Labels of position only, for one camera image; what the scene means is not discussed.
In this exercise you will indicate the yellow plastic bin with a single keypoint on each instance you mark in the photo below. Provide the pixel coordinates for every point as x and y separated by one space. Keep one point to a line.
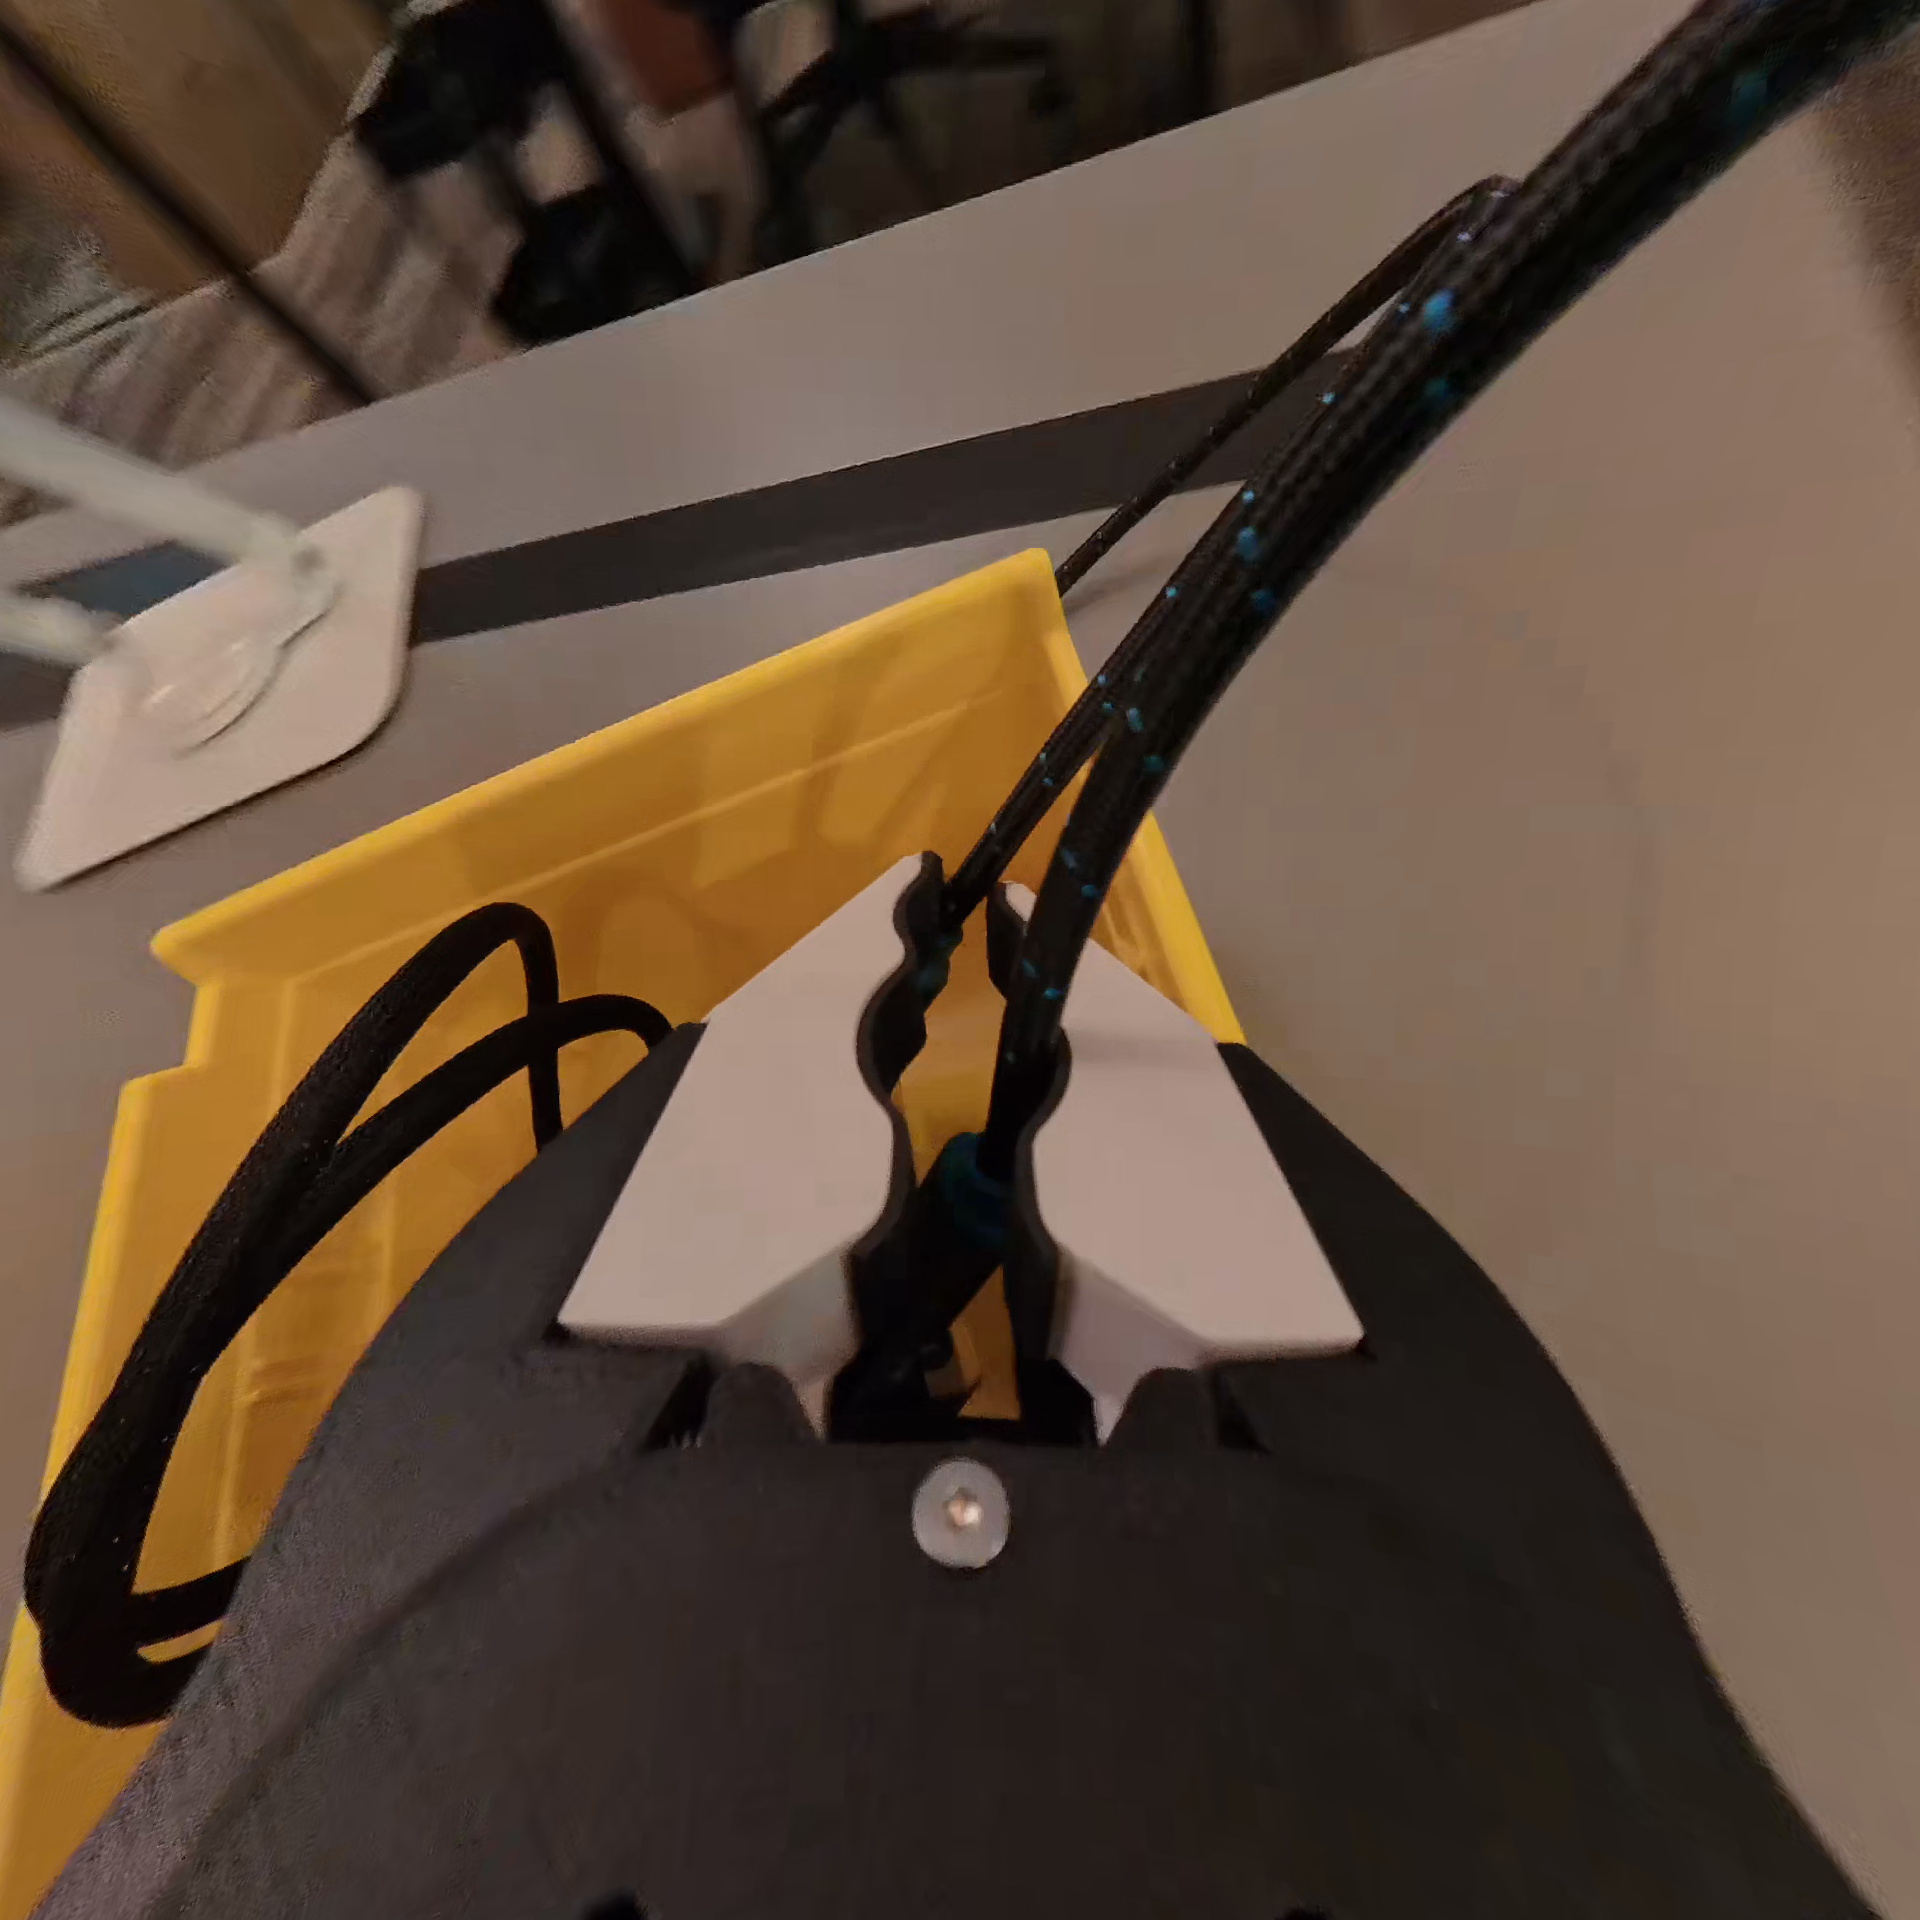
674 841

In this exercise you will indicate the white stand with wooden board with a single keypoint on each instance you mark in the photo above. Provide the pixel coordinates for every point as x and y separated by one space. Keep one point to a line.
242 690

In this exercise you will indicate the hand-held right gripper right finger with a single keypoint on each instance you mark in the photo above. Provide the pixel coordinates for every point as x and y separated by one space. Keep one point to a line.
1187 1199

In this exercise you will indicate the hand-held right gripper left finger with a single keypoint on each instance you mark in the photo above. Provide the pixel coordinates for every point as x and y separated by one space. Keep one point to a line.
751 1169

